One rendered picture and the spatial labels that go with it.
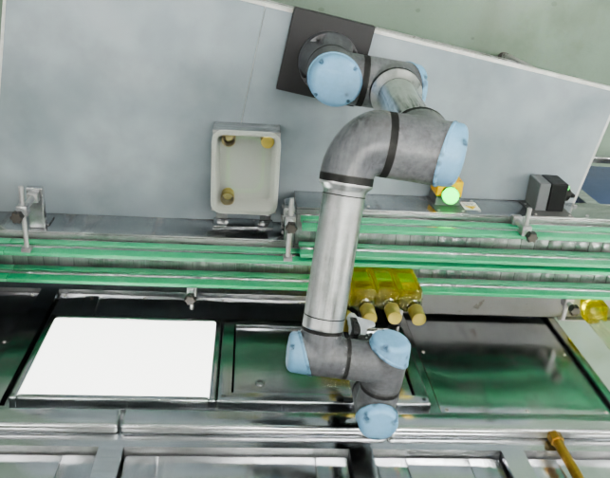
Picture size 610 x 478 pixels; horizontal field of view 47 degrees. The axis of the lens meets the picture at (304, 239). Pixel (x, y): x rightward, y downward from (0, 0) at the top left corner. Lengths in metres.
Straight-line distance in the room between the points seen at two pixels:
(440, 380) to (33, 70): 1.26
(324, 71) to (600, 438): 1.00
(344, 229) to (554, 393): 0.80
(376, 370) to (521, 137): 0.95
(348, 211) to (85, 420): 0.70
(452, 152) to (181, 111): 0.86
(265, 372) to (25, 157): 0.85
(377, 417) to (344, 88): 0.71
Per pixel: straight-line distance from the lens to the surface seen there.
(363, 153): 1.18
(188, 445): 1.47
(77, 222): 1.93
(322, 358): 1.24
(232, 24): 1.80
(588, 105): 2.04
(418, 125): 1.21
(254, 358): 1.67
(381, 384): 1.28
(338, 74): 1.57
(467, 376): 1.78
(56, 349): 1.73
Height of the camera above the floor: 2.53
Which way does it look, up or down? 65 degrees down
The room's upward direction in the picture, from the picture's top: 171 degrees clockwise
